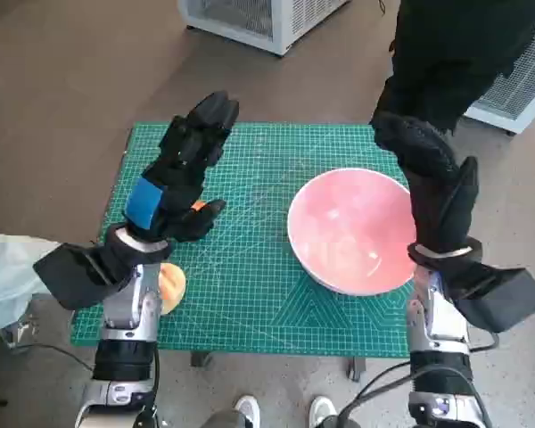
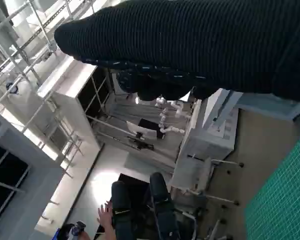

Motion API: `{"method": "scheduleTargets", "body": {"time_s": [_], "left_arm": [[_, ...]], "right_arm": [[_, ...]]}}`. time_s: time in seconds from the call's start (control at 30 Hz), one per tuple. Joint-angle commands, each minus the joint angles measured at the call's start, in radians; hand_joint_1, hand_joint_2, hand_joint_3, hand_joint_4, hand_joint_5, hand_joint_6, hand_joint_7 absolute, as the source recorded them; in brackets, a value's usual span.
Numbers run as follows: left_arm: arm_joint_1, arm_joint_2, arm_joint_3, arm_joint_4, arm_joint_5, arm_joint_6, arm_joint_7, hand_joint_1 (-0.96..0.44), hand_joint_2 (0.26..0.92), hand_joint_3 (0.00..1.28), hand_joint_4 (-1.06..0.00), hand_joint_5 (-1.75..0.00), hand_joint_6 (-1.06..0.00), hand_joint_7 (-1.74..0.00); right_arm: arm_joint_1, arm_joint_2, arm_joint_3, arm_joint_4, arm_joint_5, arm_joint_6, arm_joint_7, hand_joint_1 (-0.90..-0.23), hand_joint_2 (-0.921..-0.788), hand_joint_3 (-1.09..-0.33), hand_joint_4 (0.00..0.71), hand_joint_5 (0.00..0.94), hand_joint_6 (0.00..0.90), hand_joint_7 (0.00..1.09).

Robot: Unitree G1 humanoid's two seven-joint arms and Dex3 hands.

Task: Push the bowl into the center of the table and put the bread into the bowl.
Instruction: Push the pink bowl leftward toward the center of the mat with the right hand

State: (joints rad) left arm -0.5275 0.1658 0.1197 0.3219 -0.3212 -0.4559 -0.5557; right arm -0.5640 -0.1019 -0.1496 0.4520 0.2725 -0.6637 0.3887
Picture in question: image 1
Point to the person in light trousers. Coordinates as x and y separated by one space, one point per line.
4 276

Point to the person in black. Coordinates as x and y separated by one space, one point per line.
450 53

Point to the white cabinet with metal grille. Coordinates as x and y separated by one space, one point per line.
521 84

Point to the black metal floor device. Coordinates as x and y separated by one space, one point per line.
149 417

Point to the white cabinet with glass front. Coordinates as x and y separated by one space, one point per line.
285 22

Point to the round toy bread bun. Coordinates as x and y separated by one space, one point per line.
174 290

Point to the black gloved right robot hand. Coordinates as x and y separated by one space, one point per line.
437 196

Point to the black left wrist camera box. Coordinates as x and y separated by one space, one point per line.
71 276

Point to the oblong toy bread loaf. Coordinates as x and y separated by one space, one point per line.
198 205

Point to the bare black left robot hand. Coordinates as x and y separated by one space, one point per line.
178 178

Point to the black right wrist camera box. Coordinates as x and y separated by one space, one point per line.
504 298

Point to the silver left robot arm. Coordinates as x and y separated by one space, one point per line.
125 307

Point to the green cutting mat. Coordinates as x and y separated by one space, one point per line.
249 223

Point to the white shoe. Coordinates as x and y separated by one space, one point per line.
321 408
248 408

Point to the pink bowl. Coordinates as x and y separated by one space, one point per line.
352 232

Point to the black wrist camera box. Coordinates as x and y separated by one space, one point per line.
504 298
71 276

